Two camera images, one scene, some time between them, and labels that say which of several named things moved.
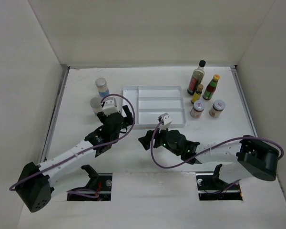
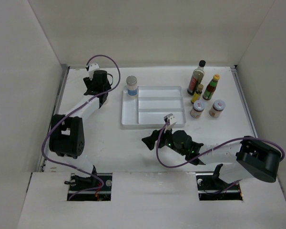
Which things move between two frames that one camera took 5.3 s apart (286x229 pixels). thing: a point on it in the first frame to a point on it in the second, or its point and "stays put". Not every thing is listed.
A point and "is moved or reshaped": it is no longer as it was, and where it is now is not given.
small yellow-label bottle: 196,96 stays put
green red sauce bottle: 210,88 stays put
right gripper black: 146,140 stays put
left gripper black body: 102,116 to 89,82
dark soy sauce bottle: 196,78 stays put
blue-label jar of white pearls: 101,83 is moved or reshaped
